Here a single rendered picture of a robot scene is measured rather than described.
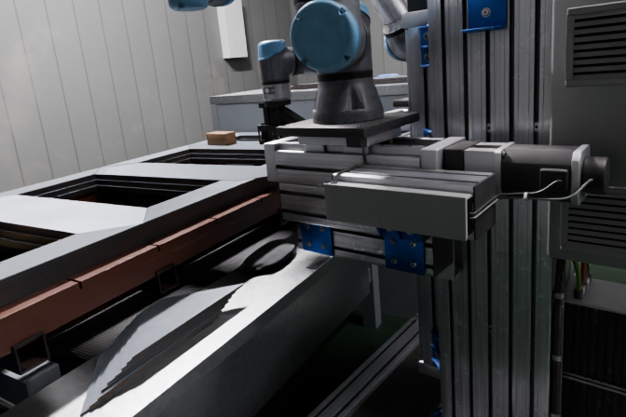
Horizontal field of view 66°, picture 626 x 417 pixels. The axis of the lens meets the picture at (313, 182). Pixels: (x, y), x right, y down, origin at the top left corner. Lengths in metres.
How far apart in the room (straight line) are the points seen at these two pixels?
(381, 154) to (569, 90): 0.34
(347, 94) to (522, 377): 0.72
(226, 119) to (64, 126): 1.80
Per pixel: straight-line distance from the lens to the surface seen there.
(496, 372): 1.25
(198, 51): 4.75
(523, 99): 1.02
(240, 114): 2.46
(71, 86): 4.09
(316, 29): 0.84
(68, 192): 1.74
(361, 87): 0.99
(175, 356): 0.94
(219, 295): 1.03
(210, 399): 1.23
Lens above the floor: 1.16
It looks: 13 degrees down
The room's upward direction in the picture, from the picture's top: 5 degrees counter-clockwise
